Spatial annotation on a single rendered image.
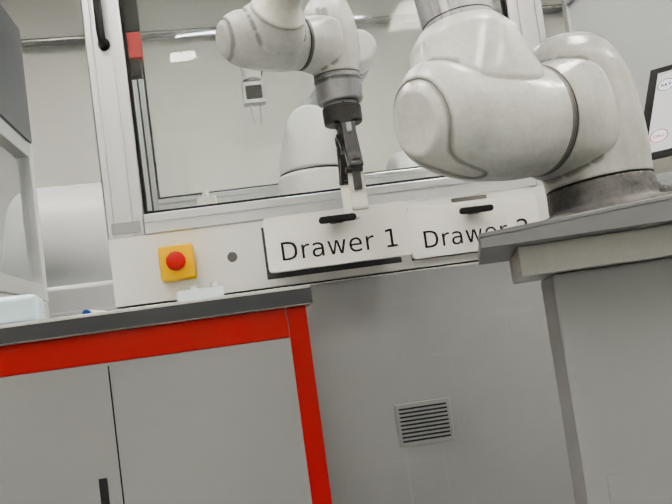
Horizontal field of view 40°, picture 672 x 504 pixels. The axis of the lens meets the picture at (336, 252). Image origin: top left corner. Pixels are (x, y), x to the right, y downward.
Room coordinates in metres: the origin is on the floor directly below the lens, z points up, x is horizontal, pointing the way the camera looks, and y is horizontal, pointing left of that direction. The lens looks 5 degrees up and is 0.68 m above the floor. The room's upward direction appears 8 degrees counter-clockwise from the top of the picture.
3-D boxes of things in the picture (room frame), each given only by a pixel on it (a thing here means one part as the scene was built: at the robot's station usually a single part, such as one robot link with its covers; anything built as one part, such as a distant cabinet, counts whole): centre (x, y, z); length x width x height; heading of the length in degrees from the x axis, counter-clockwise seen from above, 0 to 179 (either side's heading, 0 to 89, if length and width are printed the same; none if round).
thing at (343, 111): (1.76, -0.05, 1.07); 0.08 x 0.07 x 0.09; 6
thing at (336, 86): (1.76, -0.05, 1.14); 0.09 x 0.09 x 0.06
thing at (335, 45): (1.75, -0.04, 1.25); 0.13 x 0.11 x 0.16; 123
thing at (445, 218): (2.02, -0.31, 0.87); 0.29 x 0.02 x 0.11; 96
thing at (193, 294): (1.76, 0.27, 0.78); 0.12 x 0.08 x 0.04; 11
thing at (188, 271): (1.94, 0.33, 0.88); 0.07 x 0.05 x 0.07; 96
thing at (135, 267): (2.47, 0.02, 0.87); 1.02 x 0.95 x 0.14; 96
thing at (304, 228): (1.85, -0.01, 0.87); 0.29 x 0.02 x 0.11; 96
